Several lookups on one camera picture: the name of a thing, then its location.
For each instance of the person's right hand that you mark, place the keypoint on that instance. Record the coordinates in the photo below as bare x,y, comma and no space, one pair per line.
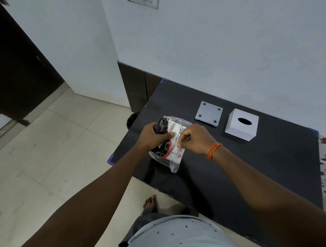
198,140

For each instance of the person's left hand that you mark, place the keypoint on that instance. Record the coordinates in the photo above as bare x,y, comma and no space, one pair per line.
149,137

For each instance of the person's left thumb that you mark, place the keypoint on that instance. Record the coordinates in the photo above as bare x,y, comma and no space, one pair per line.
166,135

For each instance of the person's right fingers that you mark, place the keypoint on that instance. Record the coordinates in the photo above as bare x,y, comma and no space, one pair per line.
184,137

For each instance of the clear plastic tissue packet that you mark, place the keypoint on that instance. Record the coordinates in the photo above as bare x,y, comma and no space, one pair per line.
170,142

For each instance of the person's right forearm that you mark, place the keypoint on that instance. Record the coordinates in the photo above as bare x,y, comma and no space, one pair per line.
270,193

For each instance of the person's left forearm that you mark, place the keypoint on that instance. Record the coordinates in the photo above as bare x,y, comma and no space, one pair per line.
84,201

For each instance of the orange thread wristband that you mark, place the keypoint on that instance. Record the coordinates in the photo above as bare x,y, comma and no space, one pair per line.
213,150

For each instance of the black round object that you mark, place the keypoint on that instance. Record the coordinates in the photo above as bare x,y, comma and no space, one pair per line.
132,120

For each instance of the dark wooden cabinet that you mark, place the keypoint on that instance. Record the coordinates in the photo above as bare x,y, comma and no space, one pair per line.
138,86

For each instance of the white tissue box cover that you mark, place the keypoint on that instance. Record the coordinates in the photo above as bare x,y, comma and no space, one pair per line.
241,124

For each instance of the person's foot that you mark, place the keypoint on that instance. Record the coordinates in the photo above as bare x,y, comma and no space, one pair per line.
150,203

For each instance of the person's light blue shirt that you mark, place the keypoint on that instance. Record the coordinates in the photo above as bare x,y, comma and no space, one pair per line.
178,232

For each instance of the dark wooden door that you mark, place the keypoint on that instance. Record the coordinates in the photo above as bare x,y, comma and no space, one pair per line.
23,76

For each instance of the grey square base plate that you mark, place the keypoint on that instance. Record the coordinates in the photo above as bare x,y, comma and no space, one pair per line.
208,113

